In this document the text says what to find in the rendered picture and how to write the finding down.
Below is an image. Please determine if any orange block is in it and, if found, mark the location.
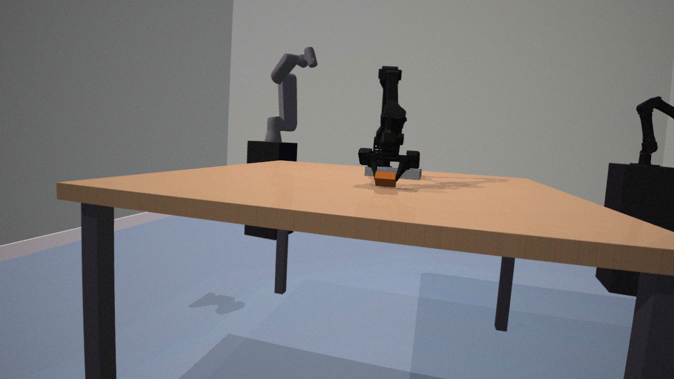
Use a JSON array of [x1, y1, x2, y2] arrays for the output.
[[375, 172, 396, 187]]

